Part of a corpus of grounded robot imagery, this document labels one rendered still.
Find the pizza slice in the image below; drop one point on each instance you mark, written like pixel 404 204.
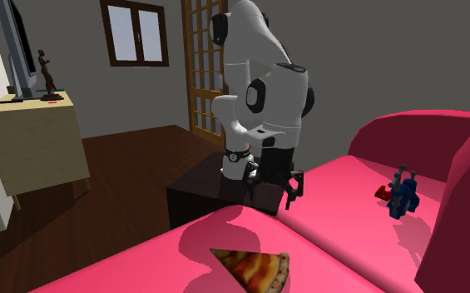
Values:
pixel 255 270

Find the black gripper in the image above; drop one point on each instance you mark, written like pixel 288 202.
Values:
pixel 276 164

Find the blue toy robot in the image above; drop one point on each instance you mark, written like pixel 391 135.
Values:
pixel 401 199

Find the pink sofa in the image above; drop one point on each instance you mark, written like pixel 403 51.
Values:
pixel 340 227

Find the wooden glazed door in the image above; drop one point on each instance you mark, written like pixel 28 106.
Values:
pixel 204 81

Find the dark robot stand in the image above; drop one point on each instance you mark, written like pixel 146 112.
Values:
pixel 194 194

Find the beige cabinet with television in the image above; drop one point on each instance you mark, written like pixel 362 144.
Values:
pixel 32 142

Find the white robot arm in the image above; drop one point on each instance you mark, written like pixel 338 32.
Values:
pixel 277 101

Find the brown framed window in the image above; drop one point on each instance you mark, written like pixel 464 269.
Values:
pixel 135 34

